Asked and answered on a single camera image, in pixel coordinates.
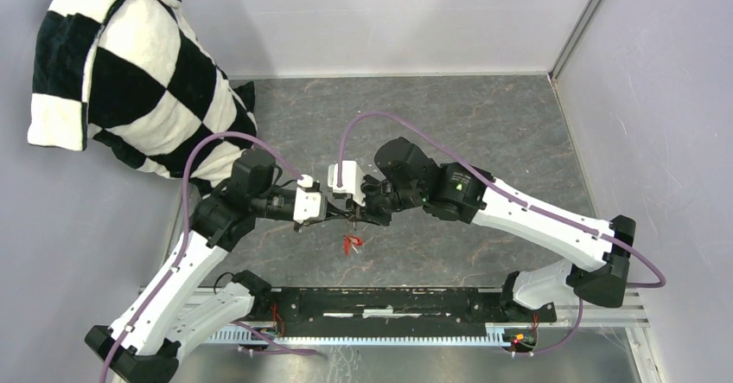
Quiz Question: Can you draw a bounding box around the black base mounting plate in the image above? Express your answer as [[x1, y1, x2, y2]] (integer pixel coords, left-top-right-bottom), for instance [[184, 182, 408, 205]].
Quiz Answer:
[[242, 287, 558, 337]]

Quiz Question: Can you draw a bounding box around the white toothed cable duct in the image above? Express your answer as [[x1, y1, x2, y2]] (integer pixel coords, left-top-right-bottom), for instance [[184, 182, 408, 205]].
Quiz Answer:
[[205, 325, 510, 348]]

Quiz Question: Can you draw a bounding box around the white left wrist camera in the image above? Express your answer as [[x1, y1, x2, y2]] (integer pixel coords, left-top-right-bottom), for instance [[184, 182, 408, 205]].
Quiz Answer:
[[293, 175, 328, 224]]

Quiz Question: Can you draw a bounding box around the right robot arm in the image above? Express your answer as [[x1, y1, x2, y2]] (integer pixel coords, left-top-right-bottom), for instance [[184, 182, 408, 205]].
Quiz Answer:
[[328, 137, 635, 321]]

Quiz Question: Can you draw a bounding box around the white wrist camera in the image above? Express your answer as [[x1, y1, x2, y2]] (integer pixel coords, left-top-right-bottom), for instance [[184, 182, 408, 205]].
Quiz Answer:
[[327, 161, 366, 207], [293, 175, 328, 224]]

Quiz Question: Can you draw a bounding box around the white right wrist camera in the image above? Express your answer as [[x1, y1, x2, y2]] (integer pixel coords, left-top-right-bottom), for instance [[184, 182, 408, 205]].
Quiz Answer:
[[327, 161, 366, 207]]

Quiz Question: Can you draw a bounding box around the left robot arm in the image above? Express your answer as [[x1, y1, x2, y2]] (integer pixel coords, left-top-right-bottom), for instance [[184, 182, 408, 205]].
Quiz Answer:
[[85, 149, 328, 382]]

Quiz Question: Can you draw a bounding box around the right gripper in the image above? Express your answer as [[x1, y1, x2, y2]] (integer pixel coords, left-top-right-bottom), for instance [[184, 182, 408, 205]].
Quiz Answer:
[[346, 175, 424, 227]]

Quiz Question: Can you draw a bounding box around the black white checkered cloth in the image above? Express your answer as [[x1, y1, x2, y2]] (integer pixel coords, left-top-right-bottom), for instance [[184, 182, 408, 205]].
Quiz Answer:
[[27, 0, 258, 195]]

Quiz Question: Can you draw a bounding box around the aluminium frame rail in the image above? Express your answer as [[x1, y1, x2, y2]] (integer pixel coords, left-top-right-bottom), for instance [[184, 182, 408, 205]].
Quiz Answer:
[[112, 286, 666, 383]]

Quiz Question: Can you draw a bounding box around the metal key organizer red handle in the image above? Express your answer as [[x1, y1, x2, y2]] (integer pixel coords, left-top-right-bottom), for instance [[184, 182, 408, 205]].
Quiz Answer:
[[343, 216, 363, 256]]

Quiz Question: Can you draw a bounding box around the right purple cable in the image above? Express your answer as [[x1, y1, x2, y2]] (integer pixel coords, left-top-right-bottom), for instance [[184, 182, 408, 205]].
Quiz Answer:
[[336, 111, 667, 358]]

